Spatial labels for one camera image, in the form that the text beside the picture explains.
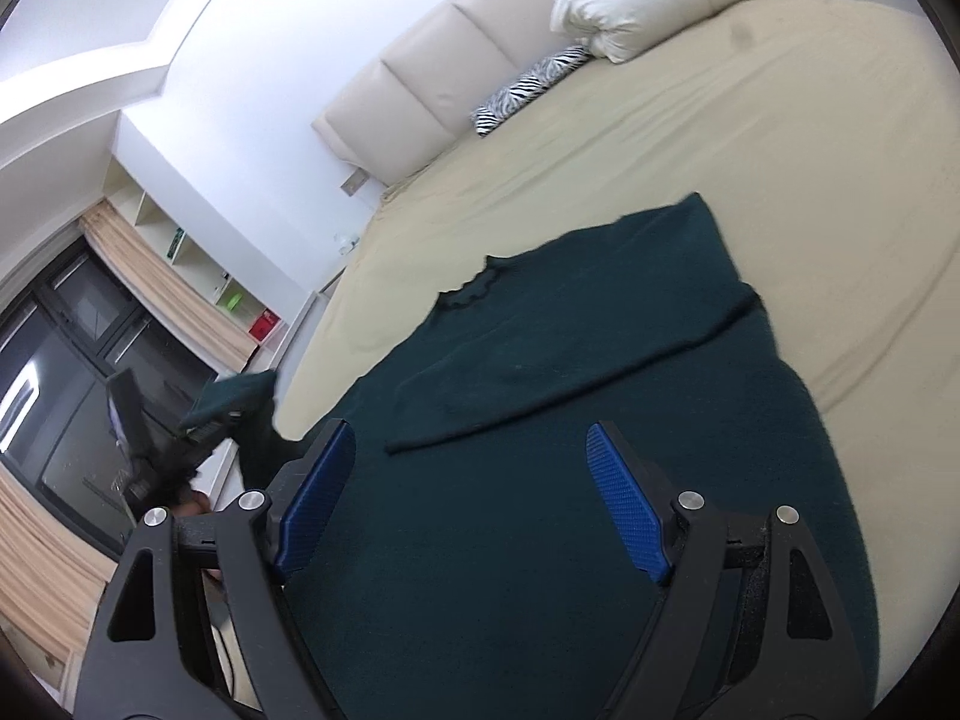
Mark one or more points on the cream padded headboard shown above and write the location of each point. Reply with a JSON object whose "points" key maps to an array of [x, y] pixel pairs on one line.
{"points": [[420, 82]]}

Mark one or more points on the red box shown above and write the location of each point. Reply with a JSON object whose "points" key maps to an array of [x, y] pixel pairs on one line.
{"points": [[262, 328]]}

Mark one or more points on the light green box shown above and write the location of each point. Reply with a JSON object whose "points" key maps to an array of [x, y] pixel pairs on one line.
{"points": [[234, 301]]}

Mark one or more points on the person's left hand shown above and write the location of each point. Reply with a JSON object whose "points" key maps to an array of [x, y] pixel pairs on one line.
{"points": [[196, 502]]}

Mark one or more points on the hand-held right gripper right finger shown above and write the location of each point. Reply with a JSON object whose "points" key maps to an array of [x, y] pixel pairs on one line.
{"points": [[626, 502]]}

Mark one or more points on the beige curtain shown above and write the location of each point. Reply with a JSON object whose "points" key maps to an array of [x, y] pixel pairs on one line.
{"points": [[157, 285], [45, 562]]}

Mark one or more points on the white wall shelf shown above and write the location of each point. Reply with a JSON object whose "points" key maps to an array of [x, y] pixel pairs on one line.
{"points": [[187, 240]]}

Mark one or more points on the dark green knit sweater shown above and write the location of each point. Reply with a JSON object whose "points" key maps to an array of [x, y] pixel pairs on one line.
{"points": [[540, 390]]}

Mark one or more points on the beige bed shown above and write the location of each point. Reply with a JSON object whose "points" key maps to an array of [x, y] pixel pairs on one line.
{"points": [[825, 165]]}

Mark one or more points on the zebra print pillow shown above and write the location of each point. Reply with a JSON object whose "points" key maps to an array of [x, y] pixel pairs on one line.
{"points": [[529, 86]]}

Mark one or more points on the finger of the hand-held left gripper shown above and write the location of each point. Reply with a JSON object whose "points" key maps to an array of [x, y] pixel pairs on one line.
{"points": [[214, 424]]}

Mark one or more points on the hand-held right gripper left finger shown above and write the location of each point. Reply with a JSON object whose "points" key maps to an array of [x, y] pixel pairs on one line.
{"points": [[315, 499]]}

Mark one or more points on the grey wall socket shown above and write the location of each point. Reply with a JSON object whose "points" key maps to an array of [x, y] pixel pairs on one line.
{"points": [[354, 183]]}

